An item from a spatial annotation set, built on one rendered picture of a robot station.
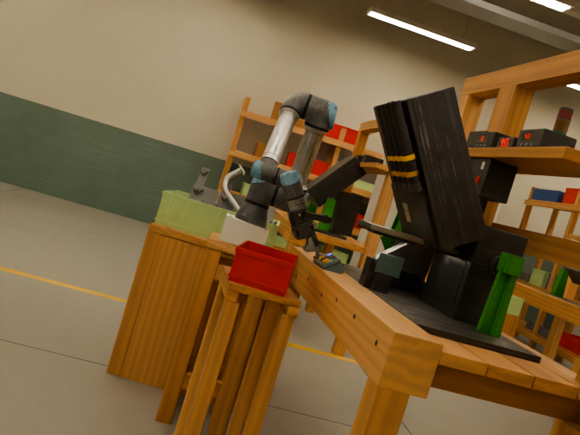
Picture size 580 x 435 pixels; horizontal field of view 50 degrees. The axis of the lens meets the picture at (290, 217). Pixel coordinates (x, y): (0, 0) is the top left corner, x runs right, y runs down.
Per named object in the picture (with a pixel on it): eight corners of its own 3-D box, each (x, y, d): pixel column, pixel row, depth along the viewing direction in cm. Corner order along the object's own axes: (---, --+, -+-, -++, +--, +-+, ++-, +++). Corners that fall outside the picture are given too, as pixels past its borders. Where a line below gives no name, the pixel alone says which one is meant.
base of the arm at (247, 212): (235, 217, 279) (242, 197, 279) (234, 216, 294) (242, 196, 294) (266, 229, 281) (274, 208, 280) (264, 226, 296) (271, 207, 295)
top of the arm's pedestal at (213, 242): (205, 247, 271) (208, 237, 270) (210, 239, 302) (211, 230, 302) (275, 267, 273) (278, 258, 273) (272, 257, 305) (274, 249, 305)
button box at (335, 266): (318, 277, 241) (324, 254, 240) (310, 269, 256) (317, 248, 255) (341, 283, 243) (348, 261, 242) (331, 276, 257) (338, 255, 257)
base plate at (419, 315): (413, 330, 178) (415, 323, 178) (325, 262, 286) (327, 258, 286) (539, 363, 187) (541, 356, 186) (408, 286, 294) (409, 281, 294)
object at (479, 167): (478, 195, 239) (490, 158, 239) (459, 192, 256) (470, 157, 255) (507, 204, 242) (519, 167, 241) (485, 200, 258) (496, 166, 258)
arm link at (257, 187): (246, 198, 293) (255, 171, 293) (273, 207, 293) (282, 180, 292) (243, 198, 281) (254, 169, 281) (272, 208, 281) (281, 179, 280)
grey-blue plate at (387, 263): (369, 289, 222) (381, 252, 222) (368, 288, 224) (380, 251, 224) (394, 296, 224) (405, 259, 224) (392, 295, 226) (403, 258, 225)
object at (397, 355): (376, 387, 157) (394, 331, 156) (281, 274, 304) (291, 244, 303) (426, 400, 159) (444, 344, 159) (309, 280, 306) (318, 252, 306)
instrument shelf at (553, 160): (563, 158, 192) (566, 146, 192) (442, 156, 280) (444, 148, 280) (630, 181, 197) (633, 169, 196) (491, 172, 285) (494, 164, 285)
